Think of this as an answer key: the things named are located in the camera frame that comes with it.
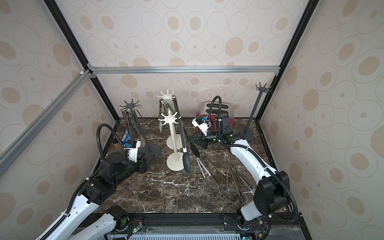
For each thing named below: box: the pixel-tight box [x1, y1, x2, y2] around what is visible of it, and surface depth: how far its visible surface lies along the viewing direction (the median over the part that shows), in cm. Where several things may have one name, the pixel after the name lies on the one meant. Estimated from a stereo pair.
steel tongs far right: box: [229, 165, 243, 198], surface depth 89 cm
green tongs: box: [159, 99, 170, 133], surface depth 79 cm
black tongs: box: [179, 121, 191, 174], surface depth 66 cm
